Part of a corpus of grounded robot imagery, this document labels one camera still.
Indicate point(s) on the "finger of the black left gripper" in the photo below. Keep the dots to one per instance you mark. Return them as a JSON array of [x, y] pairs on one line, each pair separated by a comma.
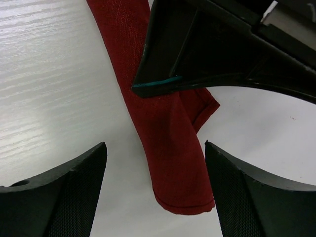
[[264, 44]]

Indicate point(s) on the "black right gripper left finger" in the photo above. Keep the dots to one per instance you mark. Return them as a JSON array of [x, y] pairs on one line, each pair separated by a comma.
[[60, 202]]

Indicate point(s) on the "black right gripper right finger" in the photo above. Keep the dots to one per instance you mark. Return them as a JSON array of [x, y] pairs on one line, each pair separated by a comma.
[[252, 202]]

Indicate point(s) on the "dark red cloth napkin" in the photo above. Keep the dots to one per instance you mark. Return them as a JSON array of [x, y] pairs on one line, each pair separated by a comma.
[[167, 125]]

